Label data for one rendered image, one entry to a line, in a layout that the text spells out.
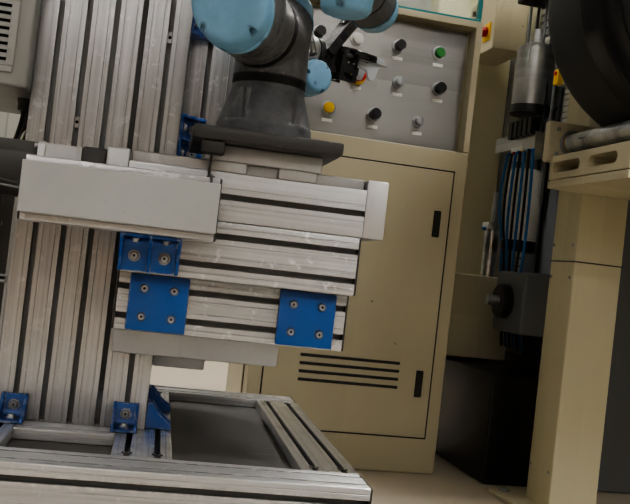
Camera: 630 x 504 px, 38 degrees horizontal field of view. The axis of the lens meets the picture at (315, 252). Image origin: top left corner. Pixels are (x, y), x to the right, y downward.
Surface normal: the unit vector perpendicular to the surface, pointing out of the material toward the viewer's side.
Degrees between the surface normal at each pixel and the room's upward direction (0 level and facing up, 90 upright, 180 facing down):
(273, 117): 72
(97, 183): 90
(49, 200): 90
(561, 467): 90
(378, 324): 90
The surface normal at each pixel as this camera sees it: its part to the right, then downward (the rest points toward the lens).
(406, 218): 0.22, 0.00
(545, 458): -0.97, -0.11
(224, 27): -0.29, 0.07
